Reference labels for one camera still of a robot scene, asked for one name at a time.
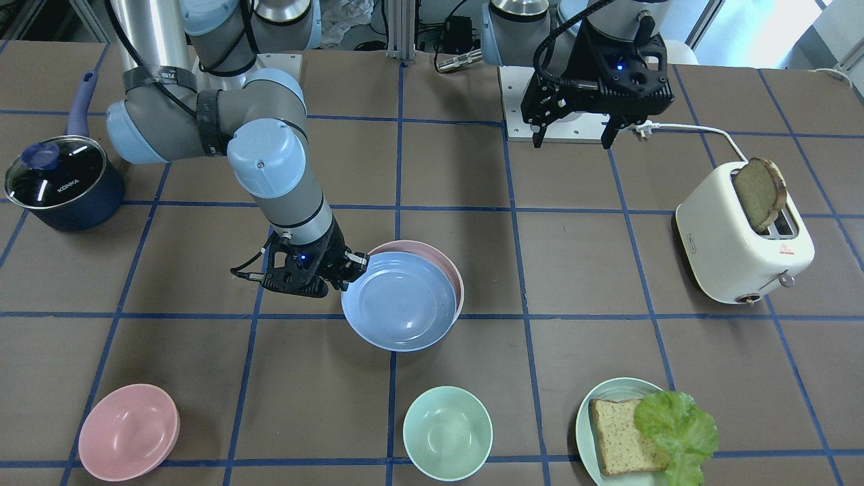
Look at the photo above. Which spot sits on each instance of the green lettuce leaf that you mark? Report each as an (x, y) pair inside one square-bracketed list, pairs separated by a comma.
[(687, 434)]

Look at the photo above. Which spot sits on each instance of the bread slice on plate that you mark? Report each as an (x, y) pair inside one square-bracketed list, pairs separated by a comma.
[(623, 449)]

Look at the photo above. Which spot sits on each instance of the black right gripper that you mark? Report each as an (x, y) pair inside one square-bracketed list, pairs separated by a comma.
[(333, 254)]

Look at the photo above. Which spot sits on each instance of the toast slice in toaster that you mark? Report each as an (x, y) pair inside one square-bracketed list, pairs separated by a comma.
[(762, 192)]

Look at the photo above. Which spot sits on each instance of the green bowl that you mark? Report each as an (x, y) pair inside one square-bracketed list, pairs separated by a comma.
[(447, 433)]

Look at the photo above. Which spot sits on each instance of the pink bowl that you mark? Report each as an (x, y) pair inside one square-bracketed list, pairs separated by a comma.
[(129, 433)]

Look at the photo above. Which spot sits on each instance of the white toaster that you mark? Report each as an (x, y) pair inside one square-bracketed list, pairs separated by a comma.
[(729, 261)]

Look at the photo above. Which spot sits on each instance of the blue plate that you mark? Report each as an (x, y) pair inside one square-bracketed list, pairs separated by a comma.
[(402, 303)]

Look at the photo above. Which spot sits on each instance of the green plate with food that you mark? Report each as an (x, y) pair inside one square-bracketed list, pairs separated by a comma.
[(616, 389)]

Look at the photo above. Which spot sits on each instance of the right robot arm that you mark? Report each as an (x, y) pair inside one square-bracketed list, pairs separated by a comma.
[(196, 86)]

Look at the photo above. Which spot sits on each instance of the blue pot with lid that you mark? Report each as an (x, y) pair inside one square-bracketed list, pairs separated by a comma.
[(67, 181)]

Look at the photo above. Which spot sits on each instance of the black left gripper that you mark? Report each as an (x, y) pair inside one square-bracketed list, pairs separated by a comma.
[(575, 62)]

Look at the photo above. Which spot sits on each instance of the pink plate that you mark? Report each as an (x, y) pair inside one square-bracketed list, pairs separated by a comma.
[(434, 256)]

